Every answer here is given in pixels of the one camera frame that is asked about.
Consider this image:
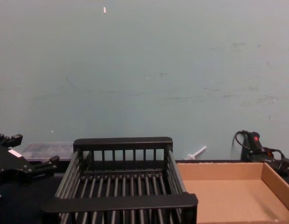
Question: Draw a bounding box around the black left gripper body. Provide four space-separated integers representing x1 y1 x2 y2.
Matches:
0 142 33 187

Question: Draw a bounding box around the clear plastic case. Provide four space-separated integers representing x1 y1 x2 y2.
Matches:
21 141 75 162

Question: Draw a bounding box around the black rack with steel bars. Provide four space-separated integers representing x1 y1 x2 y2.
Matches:
40 137 198 224

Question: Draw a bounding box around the small white plastic piece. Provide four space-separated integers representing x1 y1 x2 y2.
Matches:
184 146 207 161

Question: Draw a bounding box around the shallow brown cardboard tray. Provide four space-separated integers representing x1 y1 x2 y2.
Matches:
176 162 289 224

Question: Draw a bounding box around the plain pale wall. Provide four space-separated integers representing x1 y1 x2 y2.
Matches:
0 0 289 162

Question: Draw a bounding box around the black corded tool red switch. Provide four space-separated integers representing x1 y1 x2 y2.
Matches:
232 130 289 174

